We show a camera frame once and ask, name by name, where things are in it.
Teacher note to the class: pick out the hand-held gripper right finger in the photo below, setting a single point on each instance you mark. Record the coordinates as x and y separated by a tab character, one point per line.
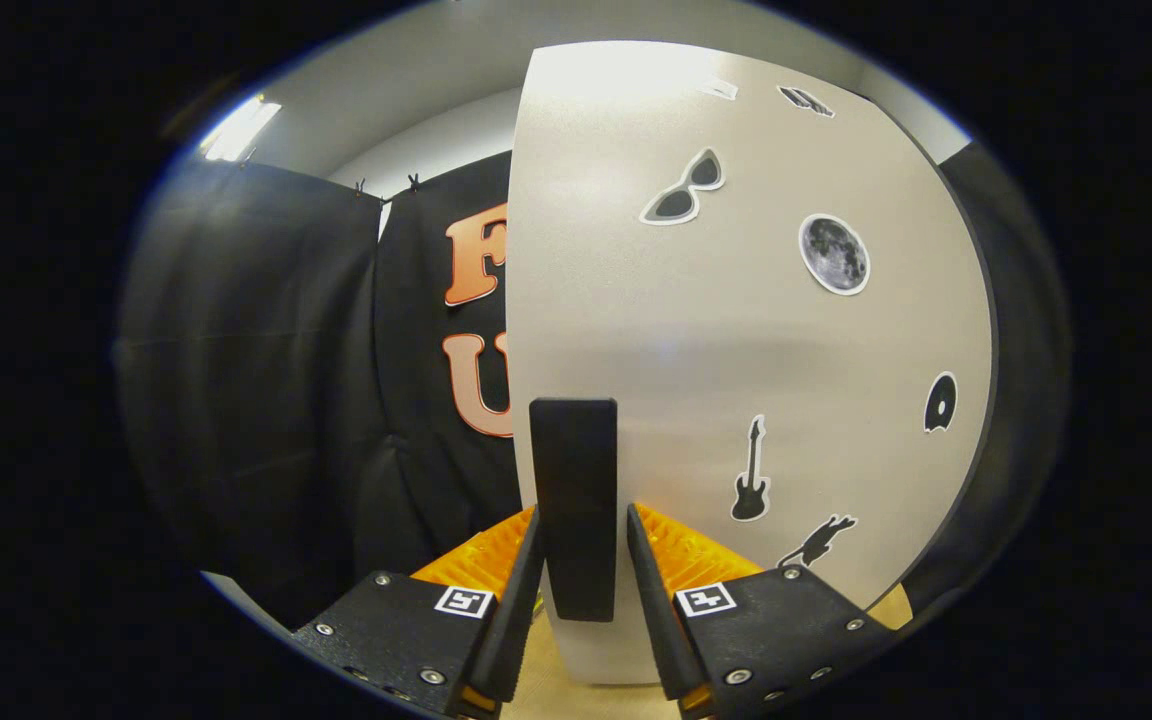
658	620

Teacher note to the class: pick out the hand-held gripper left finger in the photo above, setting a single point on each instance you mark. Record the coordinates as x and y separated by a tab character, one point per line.
516	620

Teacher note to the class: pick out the beige shoe cabinet door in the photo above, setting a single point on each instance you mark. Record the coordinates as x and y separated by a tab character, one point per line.
686	350

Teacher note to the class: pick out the dark grey shoe cabinet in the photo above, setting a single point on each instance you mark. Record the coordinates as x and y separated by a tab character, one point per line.
996	360

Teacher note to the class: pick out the black backdrop cloth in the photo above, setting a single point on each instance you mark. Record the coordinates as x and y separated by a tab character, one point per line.
256	350

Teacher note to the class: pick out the ceiling light strip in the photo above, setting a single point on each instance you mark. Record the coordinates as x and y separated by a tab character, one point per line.
241	128

